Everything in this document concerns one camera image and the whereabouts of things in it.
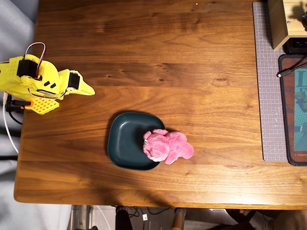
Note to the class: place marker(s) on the yellow gripper black servo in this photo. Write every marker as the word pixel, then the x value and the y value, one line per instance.
pixel 81 86

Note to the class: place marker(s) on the pink strawberry bear plush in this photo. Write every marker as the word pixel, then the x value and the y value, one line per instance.
pixel 168 146

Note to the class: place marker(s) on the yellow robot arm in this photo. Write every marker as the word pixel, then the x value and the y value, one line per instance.
pixel 12 79

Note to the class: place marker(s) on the yellow perforated robot base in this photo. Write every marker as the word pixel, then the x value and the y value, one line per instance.
pixel 45 106

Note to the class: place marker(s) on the orange black table clamp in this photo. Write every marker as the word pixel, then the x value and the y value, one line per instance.
pixel 24 103

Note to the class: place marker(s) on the dark teal square plate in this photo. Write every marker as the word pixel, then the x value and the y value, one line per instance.
pixel 124 143

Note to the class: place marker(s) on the black table leg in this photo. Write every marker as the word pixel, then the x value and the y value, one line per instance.
pixel 123 218

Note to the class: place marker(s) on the small white plug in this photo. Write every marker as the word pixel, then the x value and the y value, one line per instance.
pixel 145 217

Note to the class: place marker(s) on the grey cutting mat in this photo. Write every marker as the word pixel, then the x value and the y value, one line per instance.
pixel 268 95

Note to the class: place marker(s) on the light wooden box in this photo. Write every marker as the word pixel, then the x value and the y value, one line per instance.
pixel 278 24

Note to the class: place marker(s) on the printed dark mouse pad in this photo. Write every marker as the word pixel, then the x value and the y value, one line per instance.
pixel 287 119

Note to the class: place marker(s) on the black device under box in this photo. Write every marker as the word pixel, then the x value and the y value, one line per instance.
pixel 296 46

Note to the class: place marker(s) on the metal frame under table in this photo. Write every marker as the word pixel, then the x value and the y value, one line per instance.
pixel 81 216

